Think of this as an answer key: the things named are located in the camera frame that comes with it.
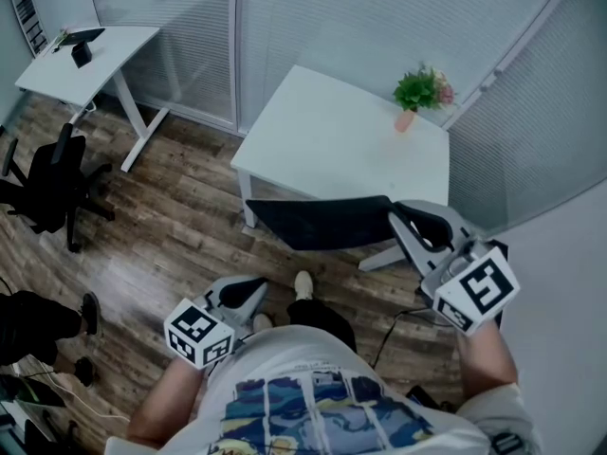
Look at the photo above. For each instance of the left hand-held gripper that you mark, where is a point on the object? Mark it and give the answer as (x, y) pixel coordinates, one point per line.
(199, 332)

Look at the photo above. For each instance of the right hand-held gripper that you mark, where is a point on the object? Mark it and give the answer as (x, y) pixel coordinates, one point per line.
(479, 287)

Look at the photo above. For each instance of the person's right forearm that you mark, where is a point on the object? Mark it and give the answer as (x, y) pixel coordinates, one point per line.
(486, 363)

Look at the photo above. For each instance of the person's left forearm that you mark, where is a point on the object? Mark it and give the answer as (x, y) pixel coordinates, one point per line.
(166, 401)

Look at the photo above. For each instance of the white square desk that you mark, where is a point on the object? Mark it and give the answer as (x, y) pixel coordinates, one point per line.
(332, 150)

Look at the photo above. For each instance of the white curved desk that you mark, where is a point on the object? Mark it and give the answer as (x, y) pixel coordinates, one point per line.
(71, 71)

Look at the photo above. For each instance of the person's white shoe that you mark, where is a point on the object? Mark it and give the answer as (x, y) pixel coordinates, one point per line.
(263, 322)
(303, 285)

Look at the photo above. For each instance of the person's black trousers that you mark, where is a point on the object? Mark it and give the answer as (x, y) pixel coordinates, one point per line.
(322, 318)

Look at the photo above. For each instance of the person's white printed t-shirt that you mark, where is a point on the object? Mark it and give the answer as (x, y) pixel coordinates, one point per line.
(303, 358)

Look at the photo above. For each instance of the green plant in pink pot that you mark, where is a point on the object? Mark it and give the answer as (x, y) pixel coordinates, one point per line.
(417, 90)

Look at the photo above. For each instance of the black office chair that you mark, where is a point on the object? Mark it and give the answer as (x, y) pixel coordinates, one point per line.
(52, 183)

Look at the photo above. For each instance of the black tablet on stand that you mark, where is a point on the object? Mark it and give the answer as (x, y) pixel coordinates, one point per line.
(84, 45)

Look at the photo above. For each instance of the metal wall shelf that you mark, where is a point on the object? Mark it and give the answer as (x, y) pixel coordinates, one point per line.
(28, 17)

